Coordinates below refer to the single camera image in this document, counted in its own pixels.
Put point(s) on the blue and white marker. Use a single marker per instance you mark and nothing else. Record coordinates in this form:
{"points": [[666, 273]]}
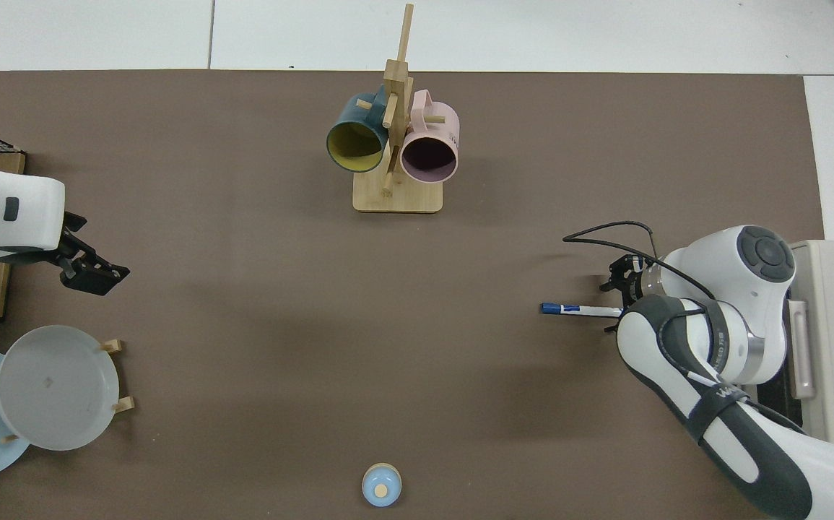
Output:
{"points": [[575, 310]]}

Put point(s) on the grey plate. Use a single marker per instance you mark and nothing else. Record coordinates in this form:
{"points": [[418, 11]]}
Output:
{"points": [[55, 390]]}

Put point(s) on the wooden plate rack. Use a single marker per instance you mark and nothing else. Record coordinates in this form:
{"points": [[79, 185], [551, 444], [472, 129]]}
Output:
{"points": [[123, 405]]}

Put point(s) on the brown table cloth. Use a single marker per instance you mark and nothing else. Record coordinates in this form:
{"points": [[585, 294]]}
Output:
{"points": [[315, 325]]}

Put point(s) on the pink cup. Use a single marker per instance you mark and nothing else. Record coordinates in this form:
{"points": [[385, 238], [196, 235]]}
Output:
{"points": [[438, 126]]}

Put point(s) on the wooden cup stand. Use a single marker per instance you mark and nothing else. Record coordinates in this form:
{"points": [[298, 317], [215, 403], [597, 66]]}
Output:
{"points": [[396, 196]]}

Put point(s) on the small blue round thing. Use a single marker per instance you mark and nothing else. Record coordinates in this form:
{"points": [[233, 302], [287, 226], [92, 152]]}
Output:
{"points": [[380, 485]]}

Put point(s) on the dark teal cup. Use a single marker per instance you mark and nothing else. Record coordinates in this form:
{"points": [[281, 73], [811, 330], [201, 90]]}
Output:
{"points": [[355, 119]]}

